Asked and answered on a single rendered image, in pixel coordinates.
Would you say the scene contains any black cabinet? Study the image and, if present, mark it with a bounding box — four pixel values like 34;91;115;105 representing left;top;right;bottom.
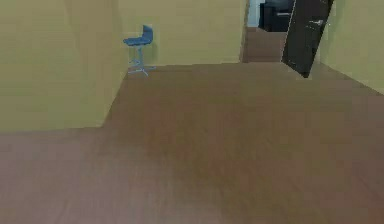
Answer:
258;0;296;33

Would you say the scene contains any black room door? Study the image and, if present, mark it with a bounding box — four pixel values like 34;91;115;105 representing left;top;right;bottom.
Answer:
281;0;335;79

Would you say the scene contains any blue swivel chair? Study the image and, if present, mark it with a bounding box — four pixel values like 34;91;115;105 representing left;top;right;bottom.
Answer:
122;24;157;77

